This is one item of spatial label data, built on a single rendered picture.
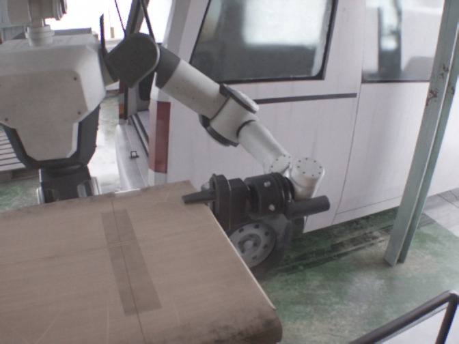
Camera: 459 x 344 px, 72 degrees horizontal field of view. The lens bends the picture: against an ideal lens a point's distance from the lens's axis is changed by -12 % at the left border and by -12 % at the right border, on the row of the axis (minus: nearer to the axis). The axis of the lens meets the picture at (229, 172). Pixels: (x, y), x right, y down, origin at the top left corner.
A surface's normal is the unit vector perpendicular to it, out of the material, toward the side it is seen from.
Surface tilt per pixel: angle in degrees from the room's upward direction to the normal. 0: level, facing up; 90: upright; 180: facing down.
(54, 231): 0
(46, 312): 0
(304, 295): 0
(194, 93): 91
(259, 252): 93
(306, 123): 90
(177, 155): 90
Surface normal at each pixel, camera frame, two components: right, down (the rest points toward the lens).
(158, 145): -0.28, 0.38
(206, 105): 0.16, 0.47
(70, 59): 0.24, -0.22
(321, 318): 0.02, -0.89
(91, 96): 0.87, 0.24
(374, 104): 0.37, 0.44
